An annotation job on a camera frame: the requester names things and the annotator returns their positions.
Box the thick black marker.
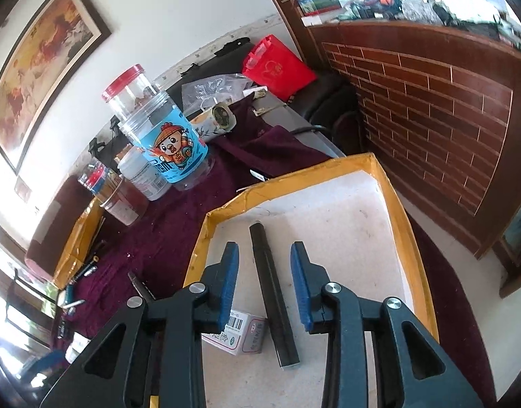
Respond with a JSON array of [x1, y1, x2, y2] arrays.
[[249, 222, 301, 370]]

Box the clear jar red lid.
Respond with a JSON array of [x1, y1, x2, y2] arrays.
[[101, 65, 159, 122]]

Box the red shopping bag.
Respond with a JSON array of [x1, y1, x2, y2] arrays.
[[242, 35, 317, 100]]

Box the clear jar blue cartoon label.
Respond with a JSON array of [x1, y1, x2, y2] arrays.
[[118, 91, 216, 192]]

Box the cluttered windowsill items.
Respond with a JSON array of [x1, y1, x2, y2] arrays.
[[337, 0, 521, 56]]

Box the yellow cardboard tray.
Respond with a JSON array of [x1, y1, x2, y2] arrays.
[[147, 152, 439, 408]]

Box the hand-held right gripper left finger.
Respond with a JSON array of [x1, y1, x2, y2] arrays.
[[39, 241, 240, 408]]

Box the black leather sofa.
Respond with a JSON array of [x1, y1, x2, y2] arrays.
[[156, 37, 253, 98]]

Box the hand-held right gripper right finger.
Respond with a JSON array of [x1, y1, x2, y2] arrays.
[[289, 241, 486, 408]]

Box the framed horse painting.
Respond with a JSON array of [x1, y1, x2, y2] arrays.
[[0, 0, 113, 176]]

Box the small clear jar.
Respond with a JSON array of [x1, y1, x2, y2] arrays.
[[77, 159, 117, 200]]

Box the maroon tablecloth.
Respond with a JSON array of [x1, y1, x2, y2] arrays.
[[52, 96, 499, 408]]

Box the clear jar orange label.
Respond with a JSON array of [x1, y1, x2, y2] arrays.
[[97, 174, 151, 226]]

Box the clear plastic bag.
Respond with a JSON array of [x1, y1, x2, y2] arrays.
[[181, 73, 255, 113]]

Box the small white barcode box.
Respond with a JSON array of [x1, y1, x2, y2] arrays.
[[201, 309, 267, 355]]

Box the shallow yellow cardboard box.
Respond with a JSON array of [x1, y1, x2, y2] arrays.
[[52, 198, 106, 290]]

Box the white plastic tub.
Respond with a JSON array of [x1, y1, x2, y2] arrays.
[[116, 147, 172, 201]]

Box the black office chair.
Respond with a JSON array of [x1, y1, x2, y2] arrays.
[[286, 70, 363, 154]]

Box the wooden brick-pattern partition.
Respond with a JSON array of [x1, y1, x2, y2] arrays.
[[252, 0, 521, 260]]

